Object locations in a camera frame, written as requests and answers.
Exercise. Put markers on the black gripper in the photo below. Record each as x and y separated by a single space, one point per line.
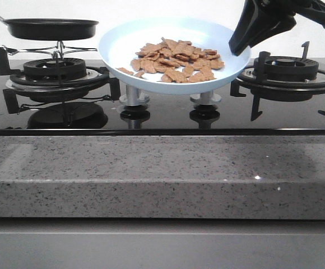
255 26

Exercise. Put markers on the brown meat pieces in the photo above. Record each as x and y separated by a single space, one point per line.
176 61

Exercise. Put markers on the light blue plate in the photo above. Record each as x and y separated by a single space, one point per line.
119 45

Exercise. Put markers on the black frying pan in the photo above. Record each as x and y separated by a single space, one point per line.
50 29

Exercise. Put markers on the right black gas burner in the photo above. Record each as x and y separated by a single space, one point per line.
293 69

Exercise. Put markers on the black gas burner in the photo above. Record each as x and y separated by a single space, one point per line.
293 69
51 70

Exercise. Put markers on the right black pan support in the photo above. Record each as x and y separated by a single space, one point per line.
254 79

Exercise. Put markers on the black pan support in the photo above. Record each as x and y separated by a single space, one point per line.
45 92
254 79

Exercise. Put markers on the silver right stove knob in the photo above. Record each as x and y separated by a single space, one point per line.
205 98

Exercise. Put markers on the silver stove knob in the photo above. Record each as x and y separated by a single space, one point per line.
134 97
205 98

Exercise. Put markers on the black glass cooktop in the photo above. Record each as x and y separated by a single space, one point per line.
242 111

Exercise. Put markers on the silver left stove knob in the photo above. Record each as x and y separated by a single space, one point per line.
134 97

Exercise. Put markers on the left black gas burner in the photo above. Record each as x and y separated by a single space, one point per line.
51 70

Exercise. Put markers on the left black pan support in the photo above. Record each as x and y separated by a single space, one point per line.
45 92

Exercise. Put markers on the grey cabinet drawer front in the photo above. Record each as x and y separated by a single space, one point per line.
78 243

